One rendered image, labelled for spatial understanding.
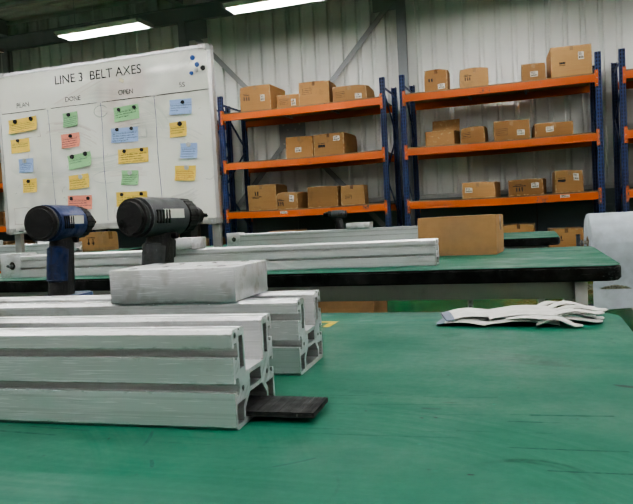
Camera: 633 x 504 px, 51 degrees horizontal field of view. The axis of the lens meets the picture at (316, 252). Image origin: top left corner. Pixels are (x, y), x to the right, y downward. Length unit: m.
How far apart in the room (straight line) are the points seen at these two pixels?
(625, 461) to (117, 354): 0.42
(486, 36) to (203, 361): 10.90
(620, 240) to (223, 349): 3.65
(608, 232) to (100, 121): 3.02
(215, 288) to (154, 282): 0.08
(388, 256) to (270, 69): 10.08
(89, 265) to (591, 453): 2.29
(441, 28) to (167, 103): 8.00
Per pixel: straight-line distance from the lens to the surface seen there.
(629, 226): 4.15
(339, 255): 2.22
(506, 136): 10.14
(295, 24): 12.14
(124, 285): 0.82
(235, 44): 12.54
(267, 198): 10.97
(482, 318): 1.05
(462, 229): 2.59
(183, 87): 3.92
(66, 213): 1.17
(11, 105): 4.62
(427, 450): 0.52
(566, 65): 10.31
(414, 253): 2.17
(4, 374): 0.69
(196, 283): 0.77
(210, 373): 0.57
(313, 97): 10.70
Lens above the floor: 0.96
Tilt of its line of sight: 3 degrees down
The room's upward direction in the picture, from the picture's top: 3 degrees counter-clockwise
